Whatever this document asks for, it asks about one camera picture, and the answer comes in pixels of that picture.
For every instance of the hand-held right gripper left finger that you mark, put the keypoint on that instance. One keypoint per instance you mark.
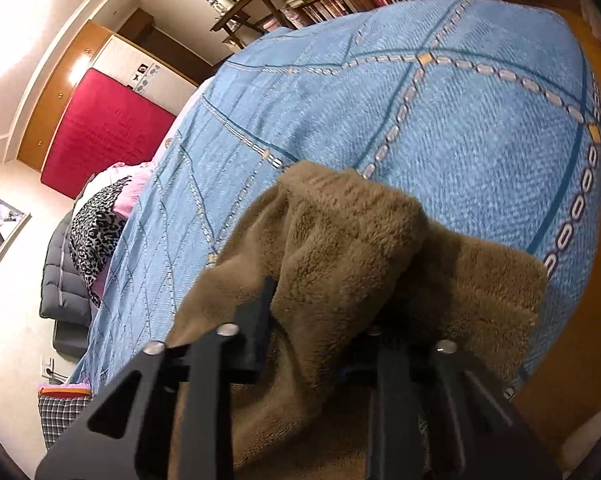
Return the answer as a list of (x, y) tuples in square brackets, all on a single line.
[(254, 332)]

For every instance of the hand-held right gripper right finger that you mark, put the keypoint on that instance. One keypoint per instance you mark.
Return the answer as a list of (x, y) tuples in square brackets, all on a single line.
[(395, 365)]

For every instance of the brown fleece pants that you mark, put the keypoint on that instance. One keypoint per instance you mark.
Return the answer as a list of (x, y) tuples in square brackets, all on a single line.
[(340, 240)]

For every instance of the pink quilt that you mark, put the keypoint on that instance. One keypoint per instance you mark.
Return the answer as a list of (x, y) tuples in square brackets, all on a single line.
[(139, 185)]

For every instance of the leopard print cloth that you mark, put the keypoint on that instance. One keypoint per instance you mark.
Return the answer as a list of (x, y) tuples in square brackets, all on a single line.
[(93, 230)]

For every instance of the grey padded headboard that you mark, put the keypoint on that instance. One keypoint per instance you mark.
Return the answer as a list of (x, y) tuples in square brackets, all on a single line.
[(55, 280)]

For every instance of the plaid cloth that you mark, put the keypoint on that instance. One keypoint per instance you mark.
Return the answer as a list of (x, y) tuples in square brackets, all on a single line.
[(60, 415)]

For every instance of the red mattress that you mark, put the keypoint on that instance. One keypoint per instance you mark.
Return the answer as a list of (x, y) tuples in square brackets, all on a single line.
[(105, 130)]

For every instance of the blue checked blanket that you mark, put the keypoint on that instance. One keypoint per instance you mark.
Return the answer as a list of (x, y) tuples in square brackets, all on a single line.
[(380, 110)]

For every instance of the dark wooden door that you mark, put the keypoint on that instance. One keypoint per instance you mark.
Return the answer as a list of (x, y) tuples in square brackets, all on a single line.
[(180, 55)]

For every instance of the wooden and white wardrobe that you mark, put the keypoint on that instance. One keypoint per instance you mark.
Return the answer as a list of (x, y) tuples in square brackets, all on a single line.
[(55, 100)]

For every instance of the dark wooden desk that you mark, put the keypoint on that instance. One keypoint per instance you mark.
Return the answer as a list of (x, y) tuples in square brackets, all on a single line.
[(240, 15)]

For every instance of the white wall socket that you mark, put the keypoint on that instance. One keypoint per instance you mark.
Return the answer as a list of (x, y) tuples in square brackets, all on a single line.
[(49, 367)]

